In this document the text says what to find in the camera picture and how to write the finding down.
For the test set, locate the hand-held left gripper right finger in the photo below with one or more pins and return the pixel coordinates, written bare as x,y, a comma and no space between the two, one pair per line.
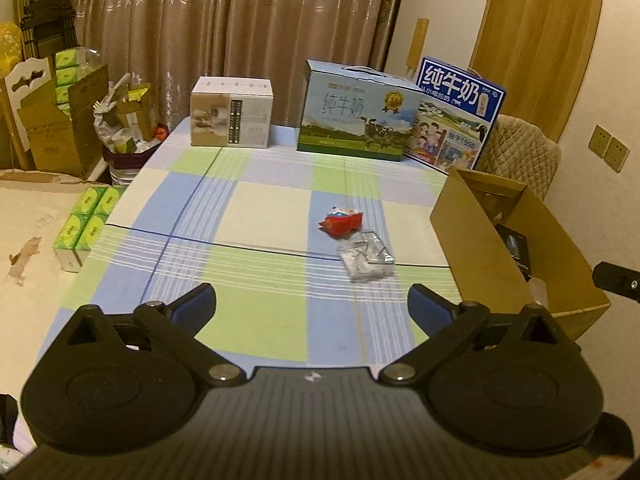
427,310

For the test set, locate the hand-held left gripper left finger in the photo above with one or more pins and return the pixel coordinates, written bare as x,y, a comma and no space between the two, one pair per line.
195,310

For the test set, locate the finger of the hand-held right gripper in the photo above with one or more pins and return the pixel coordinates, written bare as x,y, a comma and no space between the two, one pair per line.
616,278

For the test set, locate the brown cardboard box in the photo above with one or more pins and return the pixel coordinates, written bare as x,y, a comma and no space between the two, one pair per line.
475,260

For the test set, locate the clear plastic packet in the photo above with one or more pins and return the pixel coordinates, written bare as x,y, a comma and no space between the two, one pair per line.
365,257

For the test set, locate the red snack packet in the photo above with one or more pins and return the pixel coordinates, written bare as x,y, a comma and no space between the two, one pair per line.
340,222

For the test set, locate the black packet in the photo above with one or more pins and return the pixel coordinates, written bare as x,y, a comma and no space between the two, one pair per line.
515,250

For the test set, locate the checked tablecloth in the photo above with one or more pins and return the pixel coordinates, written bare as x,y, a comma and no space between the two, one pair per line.
250,210

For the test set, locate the green tissue multipack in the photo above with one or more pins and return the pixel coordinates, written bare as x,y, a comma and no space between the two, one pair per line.
85,222

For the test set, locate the quilted beige chair cover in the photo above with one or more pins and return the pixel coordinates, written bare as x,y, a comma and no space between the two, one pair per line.
520,155

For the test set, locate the trash bin with crumpled paper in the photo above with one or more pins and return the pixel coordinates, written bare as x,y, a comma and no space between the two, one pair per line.
127,135

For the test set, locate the white printed box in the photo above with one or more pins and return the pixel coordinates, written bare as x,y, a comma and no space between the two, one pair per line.
230,112

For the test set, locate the dark blue milk carton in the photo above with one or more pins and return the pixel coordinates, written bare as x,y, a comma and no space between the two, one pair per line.
457,110

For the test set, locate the light blue milk carton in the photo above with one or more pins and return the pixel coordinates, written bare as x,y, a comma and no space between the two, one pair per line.
350,115

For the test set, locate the cardboard box with tissue packs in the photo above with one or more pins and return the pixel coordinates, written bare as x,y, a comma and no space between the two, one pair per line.
60,140

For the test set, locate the tan cardboard strip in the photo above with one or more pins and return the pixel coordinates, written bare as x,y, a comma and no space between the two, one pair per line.
418,45

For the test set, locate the patterned brown curtain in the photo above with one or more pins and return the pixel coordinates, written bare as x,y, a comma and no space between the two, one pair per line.
225,35

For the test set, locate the white carved chair back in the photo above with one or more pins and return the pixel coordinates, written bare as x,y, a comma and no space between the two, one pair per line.
25,80

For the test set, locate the yellow plastic bag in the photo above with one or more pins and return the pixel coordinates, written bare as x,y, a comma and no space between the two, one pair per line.
10,50

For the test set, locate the dark folding rack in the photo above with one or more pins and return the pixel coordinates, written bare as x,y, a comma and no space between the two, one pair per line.
47,10

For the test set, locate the wall socket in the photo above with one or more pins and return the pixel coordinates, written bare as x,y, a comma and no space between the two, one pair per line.
617,155
599,141

